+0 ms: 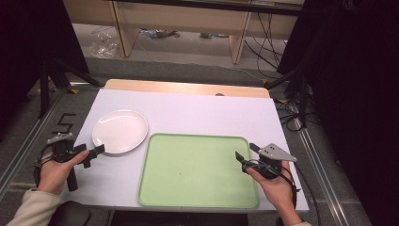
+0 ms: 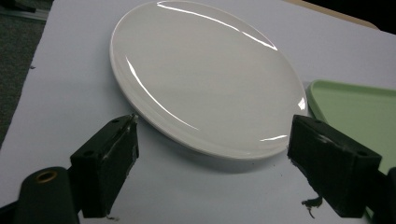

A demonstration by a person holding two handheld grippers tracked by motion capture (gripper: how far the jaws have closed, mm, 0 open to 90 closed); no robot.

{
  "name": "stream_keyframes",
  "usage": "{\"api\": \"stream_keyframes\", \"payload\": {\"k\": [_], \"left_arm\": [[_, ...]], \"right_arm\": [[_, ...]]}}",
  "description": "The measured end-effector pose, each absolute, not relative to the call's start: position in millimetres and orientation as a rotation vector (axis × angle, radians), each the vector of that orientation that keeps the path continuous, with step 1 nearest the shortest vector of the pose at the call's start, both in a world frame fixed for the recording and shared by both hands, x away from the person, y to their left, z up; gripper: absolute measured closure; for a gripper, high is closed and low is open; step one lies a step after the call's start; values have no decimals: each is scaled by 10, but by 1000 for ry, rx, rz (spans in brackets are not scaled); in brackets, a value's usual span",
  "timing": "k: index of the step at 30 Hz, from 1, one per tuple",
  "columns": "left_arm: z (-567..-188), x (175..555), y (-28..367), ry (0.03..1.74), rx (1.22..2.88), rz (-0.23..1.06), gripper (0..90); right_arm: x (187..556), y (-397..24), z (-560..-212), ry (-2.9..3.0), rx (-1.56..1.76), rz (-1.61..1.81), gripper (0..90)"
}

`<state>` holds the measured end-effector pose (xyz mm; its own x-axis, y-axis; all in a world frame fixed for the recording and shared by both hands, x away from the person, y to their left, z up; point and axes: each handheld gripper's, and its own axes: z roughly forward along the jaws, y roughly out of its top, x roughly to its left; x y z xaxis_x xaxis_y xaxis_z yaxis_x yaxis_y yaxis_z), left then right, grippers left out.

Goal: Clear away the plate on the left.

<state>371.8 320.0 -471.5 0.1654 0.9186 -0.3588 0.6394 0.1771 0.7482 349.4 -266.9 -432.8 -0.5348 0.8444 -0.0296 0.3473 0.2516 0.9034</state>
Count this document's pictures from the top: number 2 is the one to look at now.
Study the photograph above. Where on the white round plate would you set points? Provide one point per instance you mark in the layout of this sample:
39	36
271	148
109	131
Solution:
205	77

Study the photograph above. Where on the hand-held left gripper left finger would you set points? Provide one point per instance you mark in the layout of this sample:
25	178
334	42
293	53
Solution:
102	165

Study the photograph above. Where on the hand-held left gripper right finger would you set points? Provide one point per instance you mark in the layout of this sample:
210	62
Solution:
330	161

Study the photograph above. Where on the metal rail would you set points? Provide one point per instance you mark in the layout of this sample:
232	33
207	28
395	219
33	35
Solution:
25	13

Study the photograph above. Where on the light green tray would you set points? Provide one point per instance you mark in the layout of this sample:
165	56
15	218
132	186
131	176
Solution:
358	115

